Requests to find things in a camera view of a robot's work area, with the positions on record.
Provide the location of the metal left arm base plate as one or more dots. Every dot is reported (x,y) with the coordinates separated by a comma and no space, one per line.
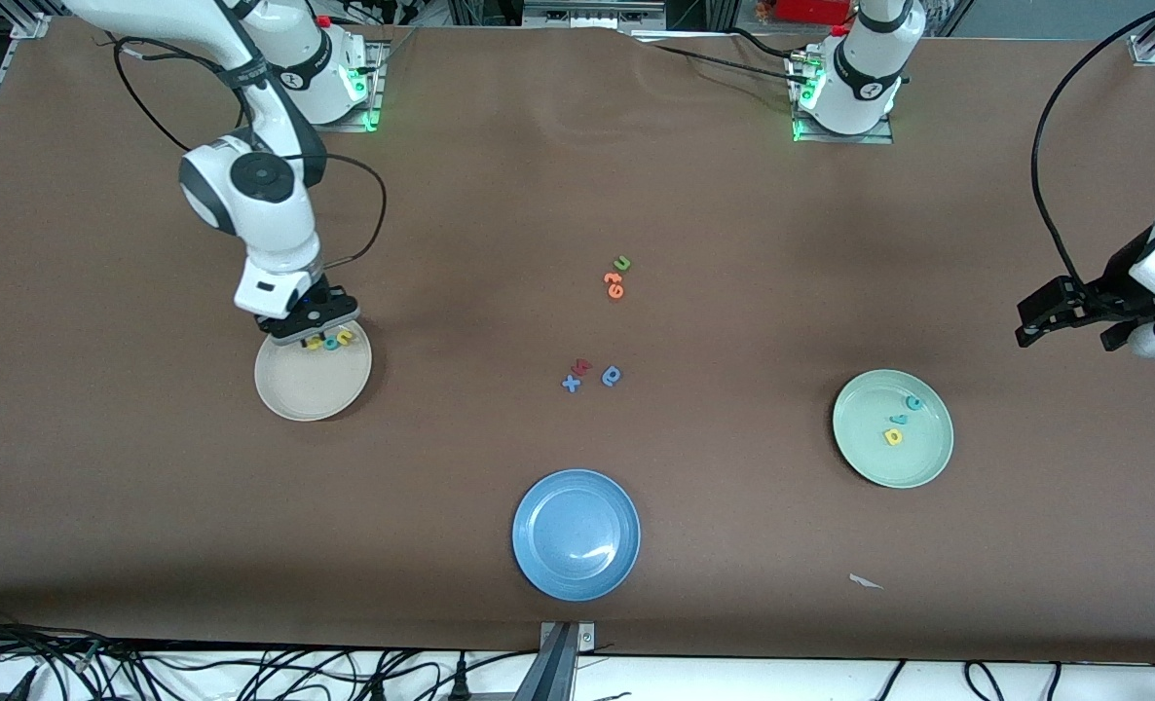
(850,138)

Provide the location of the red box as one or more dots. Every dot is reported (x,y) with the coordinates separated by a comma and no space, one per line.
(811,10)

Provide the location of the white paper scrap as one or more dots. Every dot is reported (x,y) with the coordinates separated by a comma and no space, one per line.
(865,582)

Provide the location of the blue plate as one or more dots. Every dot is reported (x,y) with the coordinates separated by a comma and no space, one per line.
(576,534)

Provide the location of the grey metal box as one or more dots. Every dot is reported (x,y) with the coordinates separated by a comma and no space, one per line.
(592,12)

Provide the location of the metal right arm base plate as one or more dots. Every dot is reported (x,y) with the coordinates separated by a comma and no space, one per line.
(375,97)

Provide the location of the aluminium profile bar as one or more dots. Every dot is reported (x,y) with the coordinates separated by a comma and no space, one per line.
(548,672)

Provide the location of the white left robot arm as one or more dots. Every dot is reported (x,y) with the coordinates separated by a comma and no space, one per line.
(860,68)

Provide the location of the aluminium corner bracket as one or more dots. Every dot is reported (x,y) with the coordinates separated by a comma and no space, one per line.
(30,24)

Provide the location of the black power plug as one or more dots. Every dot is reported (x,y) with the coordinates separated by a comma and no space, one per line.
(459,682)
(378,689)

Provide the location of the pale green plate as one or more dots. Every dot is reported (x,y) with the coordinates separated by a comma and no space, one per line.
(879,462)

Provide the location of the blue letter a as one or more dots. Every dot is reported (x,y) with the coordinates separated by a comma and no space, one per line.
(612,376)

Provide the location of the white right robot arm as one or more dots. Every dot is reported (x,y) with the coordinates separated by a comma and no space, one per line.
(266,214)

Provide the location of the beige brown plate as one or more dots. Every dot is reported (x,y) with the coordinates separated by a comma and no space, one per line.
(305,389)

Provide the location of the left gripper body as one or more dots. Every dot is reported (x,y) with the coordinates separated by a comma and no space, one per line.
(1105,288)

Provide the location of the small metal bracket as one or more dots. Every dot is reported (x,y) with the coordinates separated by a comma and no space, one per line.
(585,638)

